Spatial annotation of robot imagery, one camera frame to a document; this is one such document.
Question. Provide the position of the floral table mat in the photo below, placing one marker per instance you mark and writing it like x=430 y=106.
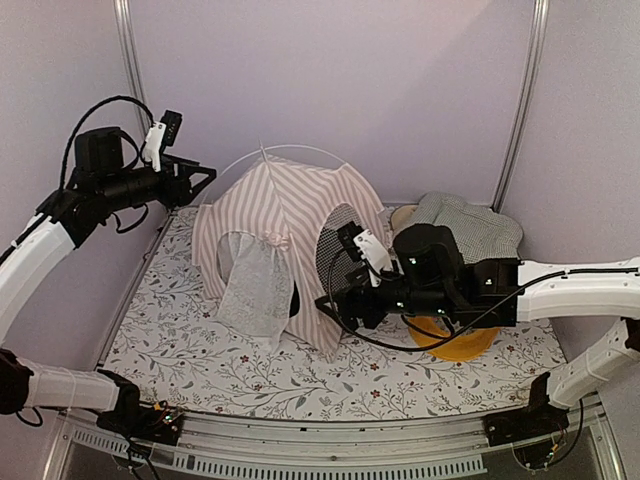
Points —
x=170 y=346

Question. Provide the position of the right aluminium frame post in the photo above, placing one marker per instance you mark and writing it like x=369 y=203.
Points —
x=531 y=70

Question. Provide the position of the yellow bowl stand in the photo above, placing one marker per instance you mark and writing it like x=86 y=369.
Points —
x=464 y=348

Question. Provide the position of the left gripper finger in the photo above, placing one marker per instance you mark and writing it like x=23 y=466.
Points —
x=185 y=168
x=187 y=191

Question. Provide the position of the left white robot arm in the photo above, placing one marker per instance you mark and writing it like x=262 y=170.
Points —
x=25 y=265

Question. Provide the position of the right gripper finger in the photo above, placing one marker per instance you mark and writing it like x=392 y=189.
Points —
x=348 y=324
x=337 y=300

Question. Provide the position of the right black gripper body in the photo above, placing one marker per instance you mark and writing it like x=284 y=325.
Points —
x=429 y=301

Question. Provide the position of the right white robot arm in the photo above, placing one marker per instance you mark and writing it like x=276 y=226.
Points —
x=563 y=291

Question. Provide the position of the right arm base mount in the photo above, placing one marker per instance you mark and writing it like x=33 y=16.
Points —
x=539 y=417

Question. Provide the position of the beige bowl behind cushion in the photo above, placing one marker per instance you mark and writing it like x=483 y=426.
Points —
x=400 y=217

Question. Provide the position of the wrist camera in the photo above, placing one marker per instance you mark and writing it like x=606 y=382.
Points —
x=162 y=134
x=363 y=245

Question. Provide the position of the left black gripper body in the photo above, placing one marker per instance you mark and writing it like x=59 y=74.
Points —
x=120 y=192

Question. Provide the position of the front aluminium rail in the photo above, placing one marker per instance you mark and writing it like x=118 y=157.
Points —
x=226 y=447

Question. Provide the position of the green checkered cushion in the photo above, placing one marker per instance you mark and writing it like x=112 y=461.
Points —
x=478 y=232

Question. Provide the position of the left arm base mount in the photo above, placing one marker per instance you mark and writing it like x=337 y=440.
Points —
x=159 y=423

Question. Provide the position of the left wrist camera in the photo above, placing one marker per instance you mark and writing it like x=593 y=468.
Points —
x=162 y=134

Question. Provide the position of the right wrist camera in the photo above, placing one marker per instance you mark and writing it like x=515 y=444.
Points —
x=363 y=245

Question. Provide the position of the pink striped pet tent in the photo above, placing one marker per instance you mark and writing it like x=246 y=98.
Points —
x=256 y=248

